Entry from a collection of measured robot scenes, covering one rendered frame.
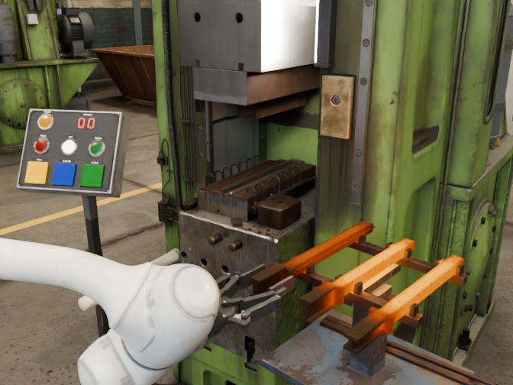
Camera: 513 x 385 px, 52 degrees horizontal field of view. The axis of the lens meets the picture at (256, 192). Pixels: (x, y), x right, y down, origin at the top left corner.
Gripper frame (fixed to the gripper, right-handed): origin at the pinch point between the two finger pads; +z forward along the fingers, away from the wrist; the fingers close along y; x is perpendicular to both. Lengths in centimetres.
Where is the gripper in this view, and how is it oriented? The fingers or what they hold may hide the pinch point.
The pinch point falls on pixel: (269, 280)
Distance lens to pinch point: 108.4
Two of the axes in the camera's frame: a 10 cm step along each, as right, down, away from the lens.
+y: 7.4, 2.3, -6.3
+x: 0.0, -9.4, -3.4
